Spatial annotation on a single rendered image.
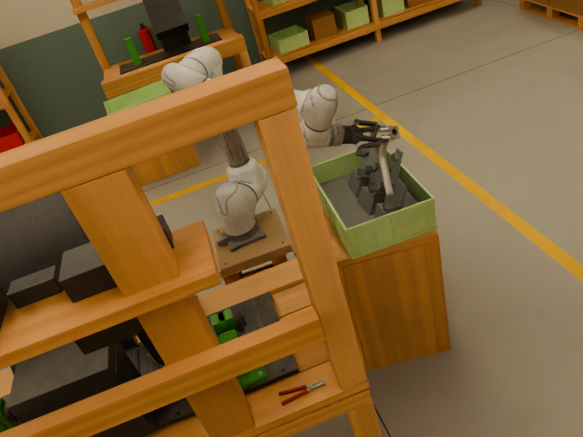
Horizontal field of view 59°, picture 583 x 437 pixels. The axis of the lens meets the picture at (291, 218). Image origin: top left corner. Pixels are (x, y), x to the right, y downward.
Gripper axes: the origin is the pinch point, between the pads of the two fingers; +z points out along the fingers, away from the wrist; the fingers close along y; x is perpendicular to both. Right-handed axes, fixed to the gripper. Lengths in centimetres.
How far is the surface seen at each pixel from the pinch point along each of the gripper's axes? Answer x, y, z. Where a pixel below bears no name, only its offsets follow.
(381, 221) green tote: 16.3, -33.2, -0.9
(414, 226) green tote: 18.8, -35.8, 15.6
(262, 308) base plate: 19, -65, -56
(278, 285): 23, -56, -47
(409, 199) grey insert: 31.1, -20.3, 22.0
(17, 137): 446, 187, -243
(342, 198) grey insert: 51, -13, -3
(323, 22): 359, 301, 125
